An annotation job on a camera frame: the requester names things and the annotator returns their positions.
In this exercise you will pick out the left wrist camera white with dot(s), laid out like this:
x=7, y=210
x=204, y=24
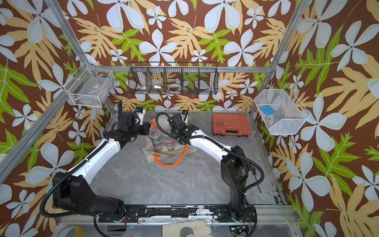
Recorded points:
x=140, y=112

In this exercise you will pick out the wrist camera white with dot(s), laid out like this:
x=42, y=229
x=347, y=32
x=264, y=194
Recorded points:
x=184, y=115
x=140, y=112

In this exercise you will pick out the black wire basket rear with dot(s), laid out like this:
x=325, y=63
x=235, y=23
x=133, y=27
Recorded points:
x=173, y=78

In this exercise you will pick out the beige canvas bag orange handles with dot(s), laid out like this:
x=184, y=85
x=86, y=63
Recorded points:
x=164, y=150

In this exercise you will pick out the black screwdriver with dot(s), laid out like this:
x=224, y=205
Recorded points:
x=253, y=169

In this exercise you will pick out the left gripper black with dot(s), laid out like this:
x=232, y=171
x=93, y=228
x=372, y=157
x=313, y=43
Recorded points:
x=146, y=126

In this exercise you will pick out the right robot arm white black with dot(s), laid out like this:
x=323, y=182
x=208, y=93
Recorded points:
x=237, y=171

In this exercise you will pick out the red plastic tool case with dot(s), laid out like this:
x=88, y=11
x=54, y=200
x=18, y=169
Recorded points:
x=230, y=124

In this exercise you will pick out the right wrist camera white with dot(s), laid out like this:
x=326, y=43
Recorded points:
x=184, y=115

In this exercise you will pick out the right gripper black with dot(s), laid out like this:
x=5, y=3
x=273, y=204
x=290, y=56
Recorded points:
x=174, y=133

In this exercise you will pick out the blue object in basket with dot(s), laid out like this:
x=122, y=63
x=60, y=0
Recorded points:
x=267, y=110

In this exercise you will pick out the white wire basket left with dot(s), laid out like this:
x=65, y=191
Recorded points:
x=89, y=86

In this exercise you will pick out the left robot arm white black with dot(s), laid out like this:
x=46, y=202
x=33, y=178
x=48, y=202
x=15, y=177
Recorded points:
x=71, y=192

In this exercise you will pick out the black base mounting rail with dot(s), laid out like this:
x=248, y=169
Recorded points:
x=219, y=213

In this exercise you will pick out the white mesh basket right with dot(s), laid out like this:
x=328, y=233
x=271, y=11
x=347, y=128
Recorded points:
x=290, y=113

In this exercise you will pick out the clear seed jar stack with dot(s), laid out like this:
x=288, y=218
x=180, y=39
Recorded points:
x=155, y=135
x=168, y=140

